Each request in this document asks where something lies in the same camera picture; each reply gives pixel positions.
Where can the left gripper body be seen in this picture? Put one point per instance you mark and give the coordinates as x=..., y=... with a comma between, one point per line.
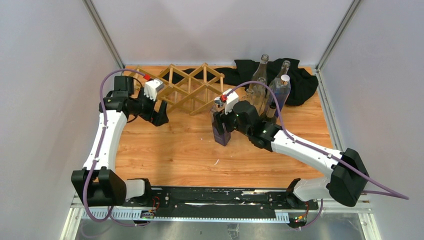
x=146, y=106

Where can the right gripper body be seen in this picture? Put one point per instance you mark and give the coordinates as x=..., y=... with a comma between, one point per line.
x=230, y=122

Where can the dark green wine bottle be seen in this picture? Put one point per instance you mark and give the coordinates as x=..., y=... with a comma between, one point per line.
x=270, y=113

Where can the clear glass bottle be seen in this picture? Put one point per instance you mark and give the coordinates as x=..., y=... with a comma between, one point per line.
x=261, y=71

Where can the blue labelled bottle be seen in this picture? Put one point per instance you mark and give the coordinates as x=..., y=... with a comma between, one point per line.
x=281, y=87

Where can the clear bottle dark label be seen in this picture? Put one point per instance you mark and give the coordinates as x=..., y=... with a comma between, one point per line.
x=284, y=69

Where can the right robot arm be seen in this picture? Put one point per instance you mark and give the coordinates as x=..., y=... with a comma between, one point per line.
x=344, y=172

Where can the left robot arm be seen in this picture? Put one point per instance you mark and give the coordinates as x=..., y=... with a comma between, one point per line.
x=97, y=183

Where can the wooden wine rack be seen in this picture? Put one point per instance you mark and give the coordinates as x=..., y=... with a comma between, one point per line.
x=192, y=93

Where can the black cloth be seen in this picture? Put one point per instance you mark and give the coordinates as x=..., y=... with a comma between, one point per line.
x=303, y=84

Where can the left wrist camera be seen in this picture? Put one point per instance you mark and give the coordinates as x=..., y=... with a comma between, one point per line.
x=152, y=88

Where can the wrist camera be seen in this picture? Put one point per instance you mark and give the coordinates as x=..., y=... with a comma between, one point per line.
x=152, y=88
x=229, y=98

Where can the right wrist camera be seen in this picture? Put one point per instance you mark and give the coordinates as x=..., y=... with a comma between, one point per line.
x=229, y=98

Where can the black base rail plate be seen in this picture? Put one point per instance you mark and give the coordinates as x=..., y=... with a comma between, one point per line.
x=222, y=204

